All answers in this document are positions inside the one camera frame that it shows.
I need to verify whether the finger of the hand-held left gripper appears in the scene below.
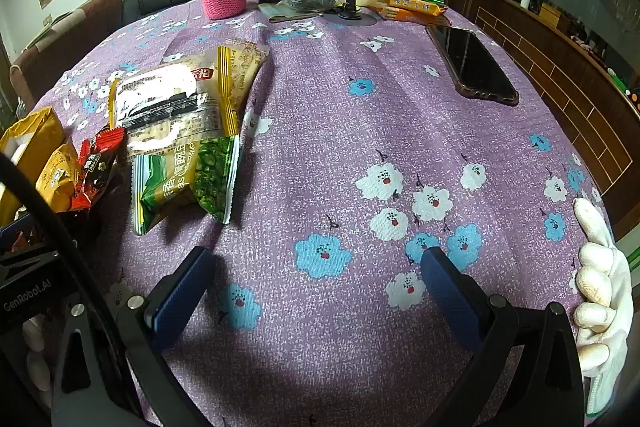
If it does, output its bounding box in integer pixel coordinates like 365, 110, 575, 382
0, 214, 36, 244

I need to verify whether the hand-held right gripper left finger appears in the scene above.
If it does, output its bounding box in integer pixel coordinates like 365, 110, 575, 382
50, 246, 217, 427

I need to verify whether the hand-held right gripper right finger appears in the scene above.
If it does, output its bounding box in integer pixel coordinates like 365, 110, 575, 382
420, 247, 586, 427

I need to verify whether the yellow-taped white foam box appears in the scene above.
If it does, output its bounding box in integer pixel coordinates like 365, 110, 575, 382
0, 106, 66, 228

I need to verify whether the clear yellow cracker packet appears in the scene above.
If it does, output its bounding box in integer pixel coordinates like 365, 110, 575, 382
220, 38, 271, 128
109, 47, 241, 158

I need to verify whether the person's left hand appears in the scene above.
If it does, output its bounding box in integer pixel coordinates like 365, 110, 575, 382
20, 314, 56, 408

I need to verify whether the person's right hand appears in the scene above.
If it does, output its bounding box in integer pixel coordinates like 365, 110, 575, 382
571, 197, 633, 418

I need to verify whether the red candy packet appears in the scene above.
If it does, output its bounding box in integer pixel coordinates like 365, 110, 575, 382
70, 126, 126, 212

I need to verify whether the green pea snack packet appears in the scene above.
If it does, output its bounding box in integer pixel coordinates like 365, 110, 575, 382
131, 136, 242, 237

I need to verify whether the brown armchair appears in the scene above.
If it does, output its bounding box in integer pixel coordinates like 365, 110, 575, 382
9, 0, 125, 108

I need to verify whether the purple floral tablecloth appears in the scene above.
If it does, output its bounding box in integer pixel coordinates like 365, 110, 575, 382
12, 0, 621, 427

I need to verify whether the black smartphone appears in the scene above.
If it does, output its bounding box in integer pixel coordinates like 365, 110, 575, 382
426, 24, 520, 106

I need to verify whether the orange biscuit packet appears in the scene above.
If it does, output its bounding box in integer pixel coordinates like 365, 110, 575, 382
372, 0, 449, 24

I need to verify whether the grey flat pouch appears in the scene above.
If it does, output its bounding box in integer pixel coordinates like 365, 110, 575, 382
257, 2, 331, 24

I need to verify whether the yellow cardboard box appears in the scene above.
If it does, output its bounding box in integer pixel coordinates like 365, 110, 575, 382
539, 3, 562, 28

